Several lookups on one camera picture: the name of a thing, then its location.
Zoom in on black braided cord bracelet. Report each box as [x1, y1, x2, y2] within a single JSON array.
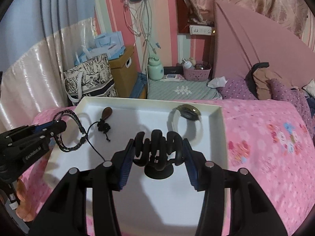
[[52, 110, 106, 161]]

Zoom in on brown pendant black knot cord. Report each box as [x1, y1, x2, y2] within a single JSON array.
[[87, 106, 114, 142]]

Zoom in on black spiral hair clip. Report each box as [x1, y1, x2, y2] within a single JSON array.
[[133, 129, 184, 180]]

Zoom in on watch with beige strap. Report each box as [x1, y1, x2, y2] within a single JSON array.
[[167, 103, 203, 146]]

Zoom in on person's left hand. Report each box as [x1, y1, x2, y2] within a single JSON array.
[[16, 177, 34, 222]]

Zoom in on white shallow tray box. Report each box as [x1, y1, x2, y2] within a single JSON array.
[[43, 98, 227, 235]]

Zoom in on cream satin curtain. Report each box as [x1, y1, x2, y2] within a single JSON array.
[[1, 18, 96, 129]]

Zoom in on black white floral tote bag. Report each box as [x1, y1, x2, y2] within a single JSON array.
[[64, 54, 118, 105]]

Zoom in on pink floral bedspread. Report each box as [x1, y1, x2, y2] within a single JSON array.
[[21, 99, 314, 234]]

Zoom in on cardboard box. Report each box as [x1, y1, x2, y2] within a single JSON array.
[[109, 45, 138, 98]]

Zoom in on light blue paper bag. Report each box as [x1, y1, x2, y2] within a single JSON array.
[[74, 31, 125, 65]]

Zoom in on mint green bottle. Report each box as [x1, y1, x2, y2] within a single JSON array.
[[147, 57, 164, 80]]

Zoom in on purple dotted pillow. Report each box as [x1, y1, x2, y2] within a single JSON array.
[[218, 77, 314, 137]]

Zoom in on brown black bag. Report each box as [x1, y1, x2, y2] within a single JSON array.
[[245, 62, 293, 100]]

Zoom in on white tissue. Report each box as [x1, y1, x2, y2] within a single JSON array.
[[207, 76, 227, 89]]

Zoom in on pink plastic basket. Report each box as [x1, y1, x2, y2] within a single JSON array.
[[183, 61, 212, 82]]

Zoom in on white power strip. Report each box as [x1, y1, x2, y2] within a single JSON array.
[[189, 25, 215, 36]]

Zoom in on pink headboard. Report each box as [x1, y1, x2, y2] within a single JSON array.
[[213, 1, 314, 87]]

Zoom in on pink patterned curtain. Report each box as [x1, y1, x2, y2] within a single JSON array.
[[174, 0, 311, 40]]

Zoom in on hanging charging cables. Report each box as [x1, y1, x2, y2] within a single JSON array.
[[120, 0, 163, 84]]

